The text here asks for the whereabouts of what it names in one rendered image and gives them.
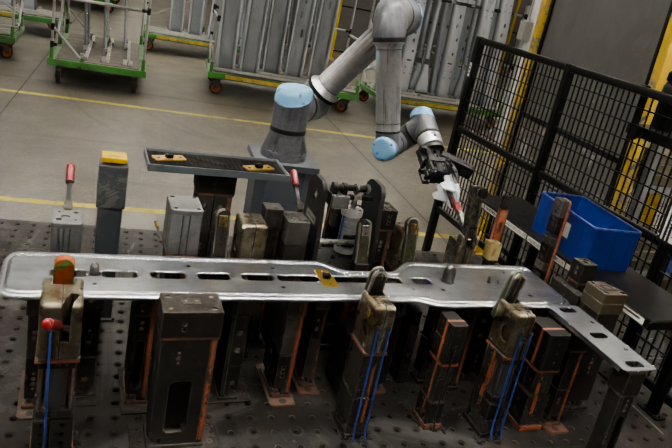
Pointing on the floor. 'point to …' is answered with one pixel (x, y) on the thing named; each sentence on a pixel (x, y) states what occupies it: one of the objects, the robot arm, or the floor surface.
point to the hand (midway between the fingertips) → (455, 201)
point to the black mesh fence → (561, 161)
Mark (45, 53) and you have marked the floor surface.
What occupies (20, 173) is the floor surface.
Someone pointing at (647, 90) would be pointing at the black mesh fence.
